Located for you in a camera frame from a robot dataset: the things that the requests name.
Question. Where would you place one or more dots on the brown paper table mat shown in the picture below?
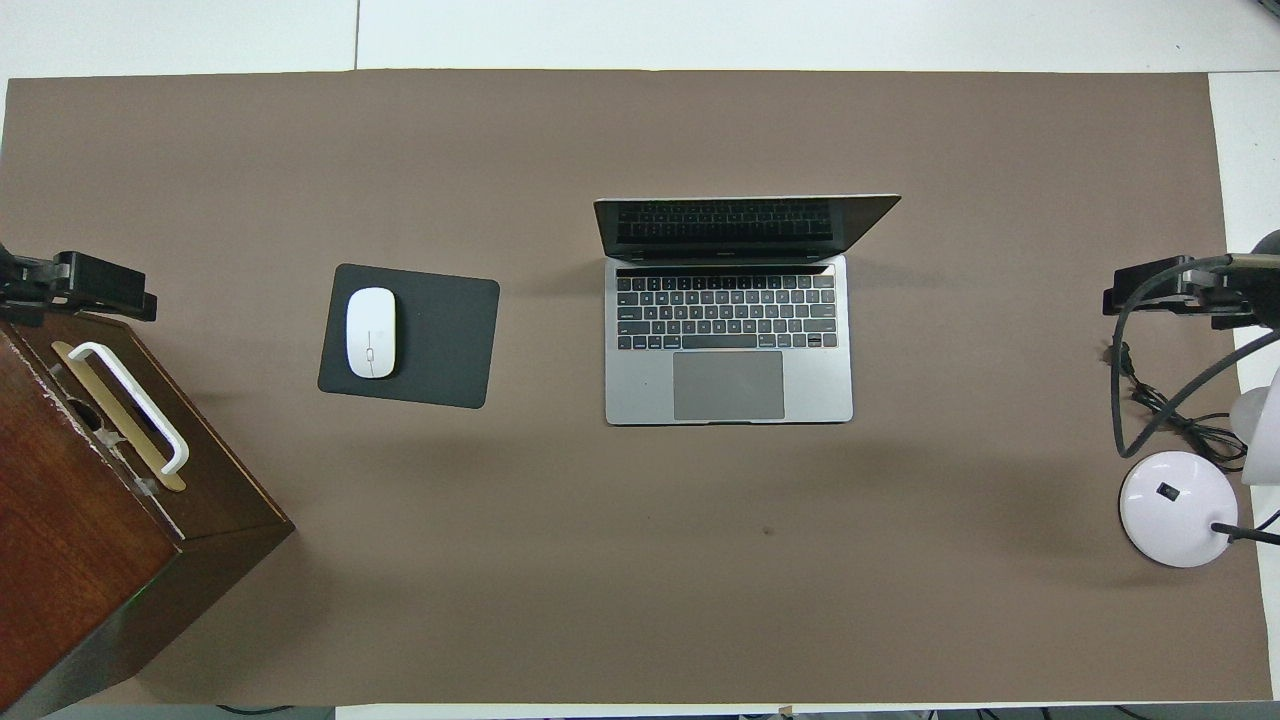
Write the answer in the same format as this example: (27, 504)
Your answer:
(640, 120)

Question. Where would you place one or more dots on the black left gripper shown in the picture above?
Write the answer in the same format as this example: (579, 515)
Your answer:
(28, 280)

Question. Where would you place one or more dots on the white desk lamp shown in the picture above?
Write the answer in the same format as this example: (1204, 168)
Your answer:
(1175, 510)

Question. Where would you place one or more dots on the white computer mouse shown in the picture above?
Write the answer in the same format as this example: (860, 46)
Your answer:
(370, 330)

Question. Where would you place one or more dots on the black mouse pad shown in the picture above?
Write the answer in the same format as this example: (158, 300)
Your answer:
(440, 340)

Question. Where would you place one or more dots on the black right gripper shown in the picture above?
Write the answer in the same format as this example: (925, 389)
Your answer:
(1235, 280)

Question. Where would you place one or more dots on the silver laptop computer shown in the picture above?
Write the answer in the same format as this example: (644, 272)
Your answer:
(640, 390)

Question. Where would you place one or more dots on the dark brown wooden box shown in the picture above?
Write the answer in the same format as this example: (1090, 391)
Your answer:
(60, 520)

